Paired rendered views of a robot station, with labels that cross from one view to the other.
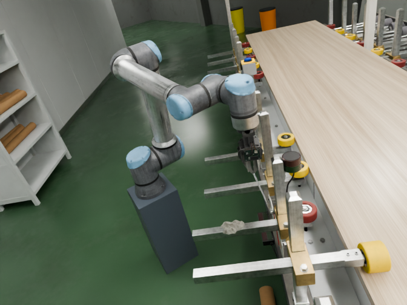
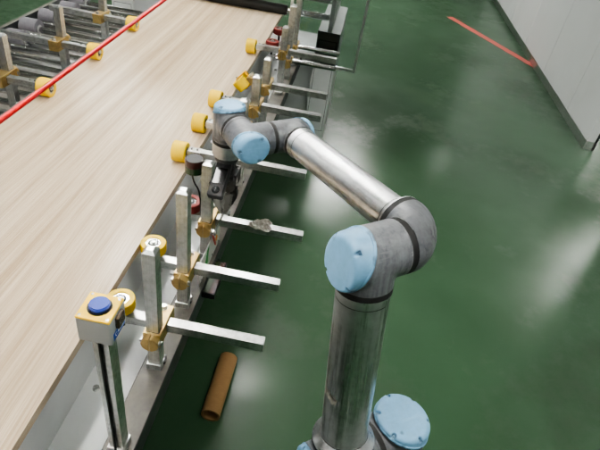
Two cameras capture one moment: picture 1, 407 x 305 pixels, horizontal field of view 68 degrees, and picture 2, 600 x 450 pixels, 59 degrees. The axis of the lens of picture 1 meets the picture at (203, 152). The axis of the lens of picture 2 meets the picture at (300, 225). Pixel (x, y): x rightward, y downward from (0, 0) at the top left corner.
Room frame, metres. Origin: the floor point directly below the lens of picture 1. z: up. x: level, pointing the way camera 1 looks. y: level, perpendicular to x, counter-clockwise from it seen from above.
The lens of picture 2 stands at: (2.28, -0.05, 2.03)
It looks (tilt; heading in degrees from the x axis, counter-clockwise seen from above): 38 degrees down; 174
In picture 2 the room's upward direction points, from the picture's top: 10 degrees clockwise
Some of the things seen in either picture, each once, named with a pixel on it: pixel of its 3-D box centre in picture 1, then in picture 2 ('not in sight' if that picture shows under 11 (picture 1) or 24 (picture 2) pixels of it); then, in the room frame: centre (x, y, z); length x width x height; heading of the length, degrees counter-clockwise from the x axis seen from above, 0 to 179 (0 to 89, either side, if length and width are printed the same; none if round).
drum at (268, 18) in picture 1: (268, 22); not in sight; (7.10, -2.11, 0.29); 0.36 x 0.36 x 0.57
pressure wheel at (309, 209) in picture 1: (305, 219); (189, 212); (0.77, -0.30, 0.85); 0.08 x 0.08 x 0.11
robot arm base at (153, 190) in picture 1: (148, 183); not in sight; (1.53, 0.37, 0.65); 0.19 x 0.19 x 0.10
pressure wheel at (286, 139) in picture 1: (286, 145); (121, 311); (1.25, -0.41, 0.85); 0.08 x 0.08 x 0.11
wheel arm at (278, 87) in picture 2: not in sight; (290, 89); (-0.19, 0.04, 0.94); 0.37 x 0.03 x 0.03; 82
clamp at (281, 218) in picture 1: (284, 219); (207, 220); (0.79, -0.23, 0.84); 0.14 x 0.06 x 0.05; 172
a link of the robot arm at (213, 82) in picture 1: (217, 89); (248, 139); (1.01, -0.10, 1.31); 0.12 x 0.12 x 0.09; 29
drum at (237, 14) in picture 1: (237, 20); not in sight; (8.21, -1.66, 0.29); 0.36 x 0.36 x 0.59
